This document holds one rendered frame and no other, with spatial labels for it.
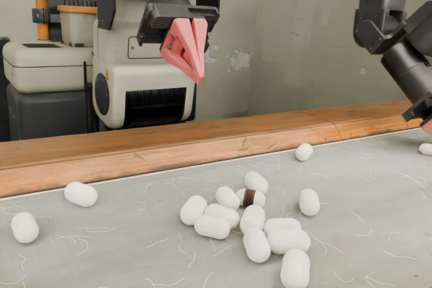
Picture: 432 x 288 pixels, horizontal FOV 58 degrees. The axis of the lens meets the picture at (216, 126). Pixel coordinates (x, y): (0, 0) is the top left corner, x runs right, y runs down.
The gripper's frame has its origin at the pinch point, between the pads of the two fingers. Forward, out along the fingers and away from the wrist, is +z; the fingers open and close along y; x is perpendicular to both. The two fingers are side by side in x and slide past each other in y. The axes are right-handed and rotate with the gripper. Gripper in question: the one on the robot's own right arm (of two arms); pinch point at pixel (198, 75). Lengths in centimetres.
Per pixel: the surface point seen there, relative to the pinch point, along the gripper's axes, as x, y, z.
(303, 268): -9.6, -4.5, 25.8
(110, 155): 7.7, -11.0, 5.7
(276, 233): -6.6, -3.4, 22.4
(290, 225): -5.9, -1.1, 22.0
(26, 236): 0.4, -21.5, 15.6
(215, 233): -3.5, -7.1, 20.3
